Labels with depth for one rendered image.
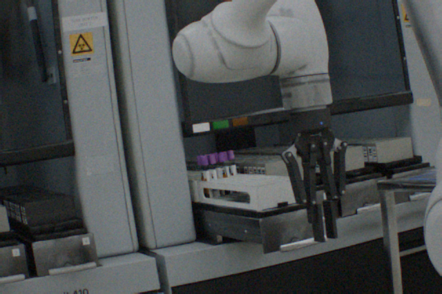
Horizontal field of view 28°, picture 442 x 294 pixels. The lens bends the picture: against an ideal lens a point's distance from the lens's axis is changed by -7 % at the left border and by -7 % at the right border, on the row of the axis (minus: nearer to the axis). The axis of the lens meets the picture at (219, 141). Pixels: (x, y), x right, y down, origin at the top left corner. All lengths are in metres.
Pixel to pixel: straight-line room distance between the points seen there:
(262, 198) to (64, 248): 0.41
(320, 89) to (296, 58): 0.07
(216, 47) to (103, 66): 0.49
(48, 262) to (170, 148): 0.39
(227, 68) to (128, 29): 0.50
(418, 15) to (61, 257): 1.01
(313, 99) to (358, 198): 0.54
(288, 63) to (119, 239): 0.59
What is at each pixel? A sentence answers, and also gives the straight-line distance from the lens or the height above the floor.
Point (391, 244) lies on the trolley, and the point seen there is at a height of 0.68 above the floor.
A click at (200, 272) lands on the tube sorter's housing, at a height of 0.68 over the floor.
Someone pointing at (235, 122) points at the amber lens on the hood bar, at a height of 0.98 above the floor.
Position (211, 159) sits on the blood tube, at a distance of 1.98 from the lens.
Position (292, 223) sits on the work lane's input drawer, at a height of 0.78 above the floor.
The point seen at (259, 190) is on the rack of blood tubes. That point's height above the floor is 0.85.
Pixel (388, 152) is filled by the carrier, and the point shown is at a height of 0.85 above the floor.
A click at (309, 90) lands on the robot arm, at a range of 1.58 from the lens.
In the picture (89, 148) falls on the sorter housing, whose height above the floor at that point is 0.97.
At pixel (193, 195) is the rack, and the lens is 2.05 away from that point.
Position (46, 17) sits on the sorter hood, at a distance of 1.89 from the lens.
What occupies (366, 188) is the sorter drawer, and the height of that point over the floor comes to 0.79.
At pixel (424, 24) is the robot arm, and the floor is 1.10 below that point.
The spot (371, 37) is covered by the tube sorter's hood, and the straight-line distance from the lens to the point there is 2.20.
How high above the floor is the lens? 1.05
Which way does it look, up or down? 3 degrees down
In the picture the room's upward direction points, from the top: 8 degrees counter-clockwise
